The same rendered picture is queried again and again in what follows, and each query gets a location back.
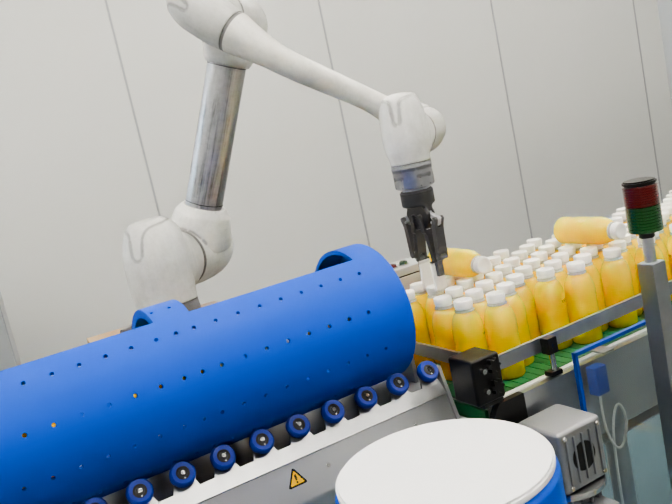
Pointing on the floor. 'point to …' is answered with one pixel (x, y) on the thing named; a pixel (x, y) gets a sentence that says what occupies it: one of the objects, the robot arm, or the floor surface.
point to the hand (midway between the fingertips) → (432, 275)
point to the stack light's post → (659, 341)
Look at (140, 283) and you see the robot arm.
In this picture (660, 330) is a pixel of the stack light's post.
